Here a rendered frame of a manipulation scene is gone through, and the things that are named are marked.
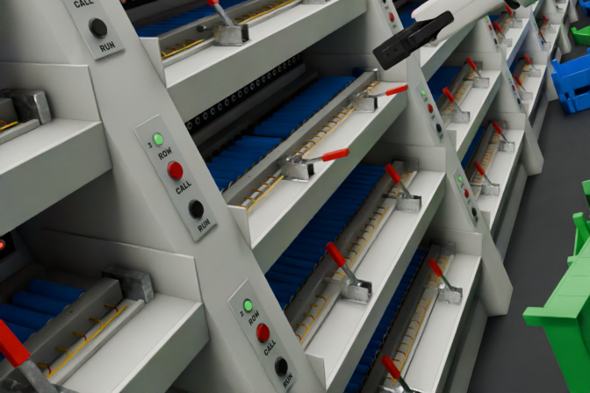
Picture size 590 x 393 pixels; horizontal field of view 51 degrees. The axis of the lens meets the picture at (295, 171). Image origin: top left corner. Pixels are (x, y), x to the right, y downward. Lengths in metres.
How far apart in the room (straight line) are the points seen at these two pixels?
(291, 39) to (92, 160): 0.40
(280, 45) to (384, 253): 0.36
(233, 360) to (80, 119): 0.27
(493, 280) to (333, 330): 0.58
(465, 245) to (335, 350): 0.56
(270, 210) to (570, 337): 0.47
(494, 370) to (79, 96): 0.91
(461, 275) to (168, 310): 0.75
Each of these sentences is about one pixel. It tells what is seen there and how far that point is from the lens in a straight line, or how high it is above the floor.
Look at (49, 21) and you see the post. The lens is 0.58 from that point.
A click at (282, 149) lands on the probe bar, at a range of 0.84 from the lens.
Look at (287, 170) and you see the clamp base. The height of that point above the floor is 0.55.
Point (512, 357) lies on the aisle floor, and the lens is 1.25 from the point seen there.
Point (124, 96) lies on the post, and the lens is 0.59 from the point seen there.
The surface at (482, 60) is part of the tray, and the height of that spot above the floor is 0.38.
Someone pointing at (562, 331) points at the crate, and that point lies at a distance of 0.97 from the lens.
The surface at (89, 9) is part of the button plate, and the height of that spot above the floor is 0.81.
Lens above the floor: 0.72
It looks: 13 degrees down
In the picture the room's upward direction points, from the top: 26 degrees counter-clockwise
